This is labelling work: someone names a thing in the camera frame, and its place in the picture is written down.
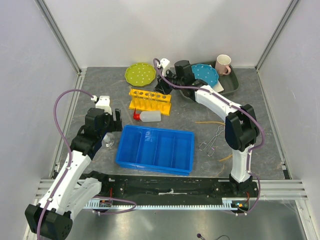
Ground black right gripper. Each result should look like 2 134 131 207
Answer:
153 69 184 96

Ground round glass flask white stopper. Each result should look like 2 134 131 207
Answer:
102 133 116 148

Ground white wash bottle red cap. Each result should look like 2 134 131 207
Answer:
133 109 162 123

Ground metal crucible tongs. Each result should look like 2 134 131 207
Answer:
198 124 225 157

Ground tan rubber tube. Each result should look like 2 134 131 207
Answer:
195 121 233 162

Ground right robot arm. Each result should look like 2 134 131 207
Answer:
153 58 264 197

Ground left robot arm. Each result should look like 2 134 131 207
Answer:
24 108 123 240

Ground yellow test tube rack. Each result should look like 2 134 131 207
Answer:
129 88 172 116

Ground green polka dot plate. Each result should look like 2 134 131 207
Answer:
124 62 156 87

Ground blue polka dot plate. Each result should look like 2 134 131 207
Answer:
191 63 219 88

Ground white square board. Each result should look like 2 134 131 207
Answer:
213 81 225 93

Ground blue divided plastic bin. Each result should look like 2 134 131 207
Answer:
115 125 195 176

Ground pink mug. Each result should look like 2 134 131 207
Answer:
215 54 232 76

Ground dark grey tray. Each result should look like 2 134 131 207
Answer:
174 60 239 96

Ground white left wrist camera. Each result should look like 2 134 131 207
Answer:
95 95 112 115

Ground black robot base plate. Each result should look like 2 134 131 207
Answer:
80 171 259 203

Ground white cable duct strip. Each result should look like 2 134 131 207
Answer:
83 198 249 211

